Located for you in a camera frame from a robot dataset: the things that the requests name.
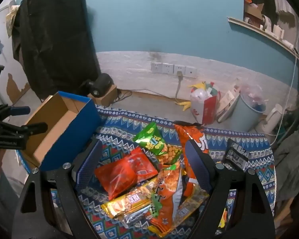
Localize dark cloth covered cabinet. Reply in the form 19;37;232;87
11;0;102;100

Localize black snack packet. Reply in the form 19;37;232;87
224;138;250;171

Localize white printed carton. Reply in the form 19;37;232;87
215;78;241;124

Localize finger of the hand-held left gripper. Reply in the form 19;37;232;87
0;105;31;120
0;122;48;138

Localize black lamp head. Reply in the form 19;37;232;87
80;73;114;97

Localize blue patterned blanket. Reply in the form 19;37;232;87
15;106;277;239

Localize orange snack packet green trim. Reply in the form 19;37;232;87
149;161;188;233

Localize beige crumpled paper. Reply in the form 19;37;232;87
5;4;22;38

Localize large orange snack bag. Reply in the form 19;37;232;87
174;121;210;197

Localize red transparent snack packet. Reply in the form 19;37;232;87
95;147;158;201

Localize grey plug with cable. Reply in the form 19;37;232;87
174;71;184;103

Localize white hanging cable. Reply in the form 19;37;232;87
273;17;299;143

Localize silver snack packet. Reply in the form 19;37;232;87
120;204;153;227

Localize white electric kettle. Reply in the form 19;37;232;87
255;104;283;135

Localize red white shopping bag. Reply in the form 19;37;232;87
190;81;221;126

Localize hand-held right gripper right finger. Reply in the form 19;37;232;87
185;141;275;239

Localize grey-blue trash bin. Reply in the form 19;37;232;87
235;85;268;133

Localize black floor cables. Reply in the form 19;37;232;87
114;89;133;103

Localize small brown cardboard box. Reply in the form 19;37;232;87
88;85;118;108

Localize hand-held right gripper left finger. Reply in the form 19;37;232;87
12;138;103;239

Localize wall shelf ledge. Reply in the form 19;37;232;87
228;17;299;68

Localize gold snack packet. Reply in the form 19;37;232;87
148;184;210;238
101;179;163;219

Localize blue cardboard box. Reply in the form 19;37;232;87
18;91;102;171

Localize grey crumpled cloth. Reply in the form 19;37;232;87
274;137;299;201

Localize yellow banana peel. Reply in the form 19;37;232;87
174;101;191;111
188;82;208;90

